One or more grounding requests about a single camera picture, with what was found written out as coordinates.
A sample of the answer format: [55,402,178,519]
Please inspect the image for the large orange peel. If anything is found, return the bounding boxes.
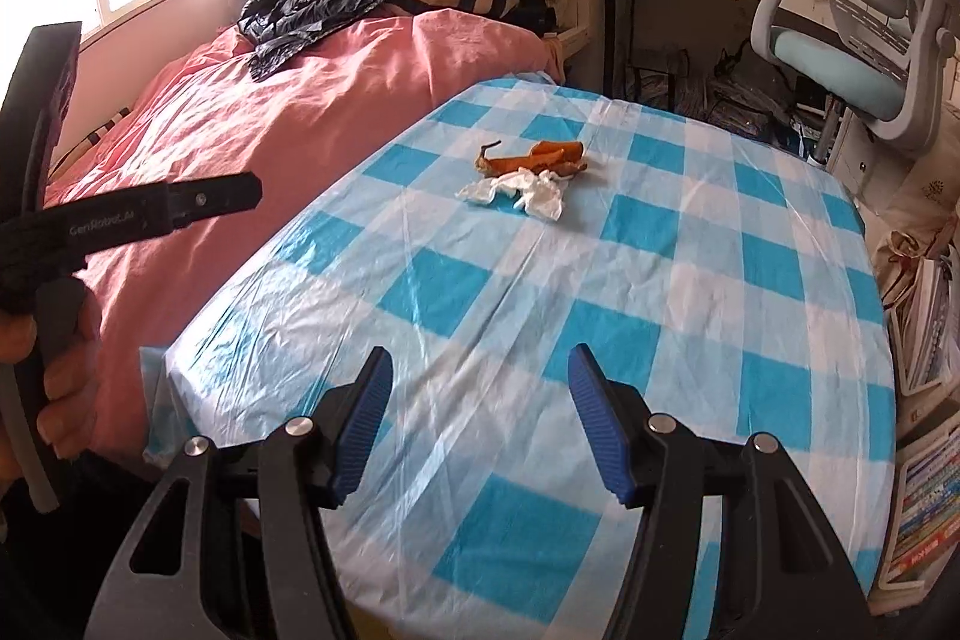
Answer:
[475,142,587,177]

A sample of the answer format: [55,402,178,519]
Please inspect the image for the blue white checkered tablecloth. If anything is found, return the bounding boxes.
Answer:
[142,76,895,638]

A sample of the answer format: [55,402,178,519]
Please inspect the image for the black bags under desk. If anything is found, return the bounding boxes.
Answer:
[613,41,812,158]

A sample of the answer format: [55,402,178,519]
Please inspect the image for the white book trolley near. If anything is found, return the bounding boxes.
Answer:
[869,247,958,615]

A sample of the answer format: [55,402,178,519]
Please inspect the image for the grey blue desk chair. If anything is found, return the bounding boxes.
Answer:
[750,0,958,159]

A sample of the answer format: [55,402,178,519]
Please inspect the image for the black puffer jacket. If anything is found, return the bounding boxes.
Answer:
[238,0,389,81]

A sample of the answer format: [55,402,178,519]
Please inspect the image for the left hand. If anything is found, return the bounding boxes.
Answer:
[2,289,101,492]

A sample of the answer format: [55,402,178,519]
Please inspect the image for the small orange peel piece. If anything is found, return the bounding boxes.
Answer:
[529,140,584,163]

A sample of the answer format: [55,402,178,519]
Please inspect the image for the white tissue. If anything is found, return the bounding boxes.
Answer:
[455,169,569,223]

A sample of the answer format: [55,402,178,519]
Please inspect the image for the pink duvet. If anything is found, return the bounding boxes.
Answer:
[47,8,563,464]

